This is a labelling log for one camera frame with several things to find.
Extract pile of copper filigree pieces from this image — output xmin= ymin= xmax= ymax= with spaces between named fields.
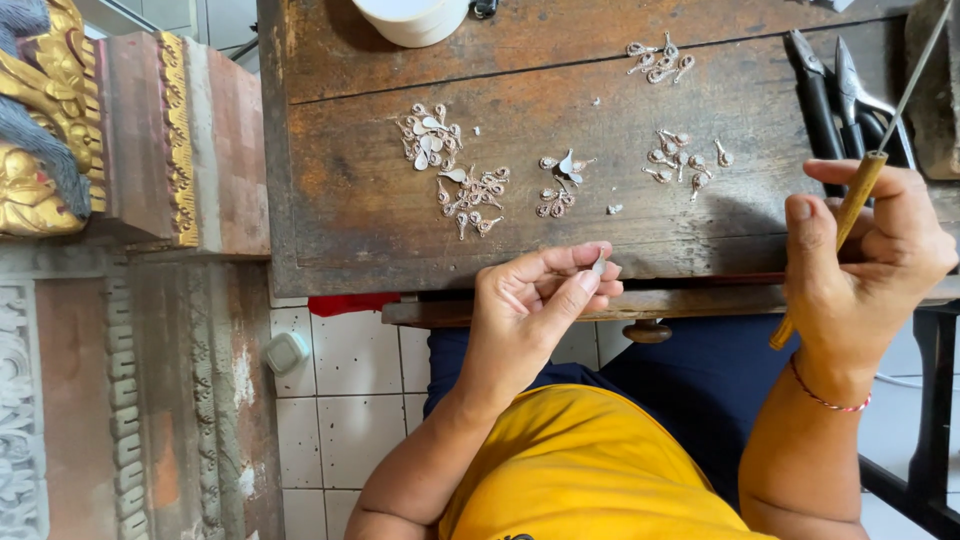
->
xmin=641 ymin=128 xmax=735 ymax=204
xmin=436 ymin=165 xmax=512 ymax=242
xmin=625 ymin=30 xmax=696 ymax=86
xmin=535 ymin=147 xmax=599 ymax=221
xmin=396 ymin=102 xmax=465 ymax=173

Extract round wooden drawer knob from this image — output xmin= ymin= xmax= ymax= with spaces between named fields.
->
xmin=621 ymin=318 xmax=674 ymax=345

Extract red string bracelet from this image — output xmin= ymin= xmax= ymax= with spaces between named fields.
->
xmin=787 ymin=354 xmax=873 ymax=414

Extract needle file with wooden handle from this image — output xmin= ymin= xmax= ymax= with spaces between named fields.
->
xmin=768 ymin=0 xmax=955 ymax=351

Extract carved painted stone pillar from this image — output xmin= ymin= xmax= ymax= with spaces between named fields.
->
xmin=0 ymin=30 xmax=286 ymax=540

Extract wooden bench drawer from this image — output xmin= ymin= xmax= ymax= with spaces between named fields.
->
xmin=381 ymin=274 xmax=960 ymax=329

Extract white round bowl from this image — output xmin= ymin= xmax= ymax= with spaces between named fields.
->
xmin=351 ymin=0 xmax=471 ymax=49

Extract gold carved statue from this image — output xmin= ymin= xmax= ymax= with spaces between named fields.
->
xmin=0 ymin=0 xmax=108 ymax=240

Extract small white square container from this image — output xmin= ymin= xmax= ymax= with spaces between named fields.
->
xmin=264 ymin=331 xmax=312 ymax=378

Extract black-handled pointed pliers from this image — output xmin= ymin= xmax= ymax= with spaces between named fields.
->
xmin=833 ymin=35 xmax=918 ymax=172

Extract white cable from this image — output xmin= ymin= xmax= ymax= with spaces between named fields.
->
xmin=873 ymin=370 xmax=925 ymax=391

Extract person's right hand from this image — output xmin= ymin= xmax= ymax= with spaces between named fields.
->
xmin=782 ymin=158 xmax=960 ymax=393

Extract black metal stool frame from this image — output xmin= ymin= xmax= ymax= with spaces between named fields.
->
xmin=858 ymin=300 xmax=960 ymax=540

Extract person's left hand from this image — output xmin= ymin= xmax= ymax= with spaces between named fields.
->
xmin=459 ymin=240 xmax=625 ymax=417

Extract rough wooden block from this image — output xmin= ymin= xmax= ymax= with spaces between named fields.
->
xmin=903 ymin=0 xmax=960 ymax=182

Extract dark blue trousers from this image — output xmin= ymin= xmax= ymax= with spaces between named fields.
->
xmin=423 ymin=313 xmax=804 ymax=511

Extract red cloth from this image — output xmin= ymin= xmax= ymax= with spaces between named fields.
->
xmin=307 ymin=291 xmax=402 ymax=318

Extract yellow shirt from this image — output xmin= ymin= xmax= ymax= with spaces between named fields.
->
xmin=438 ymin=383 xmax=777 ymax=540

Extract worn wooden workbench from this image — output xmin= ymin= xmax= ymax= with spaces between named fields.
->
xmin=256 ymin=0 xmax=960 ymax=300

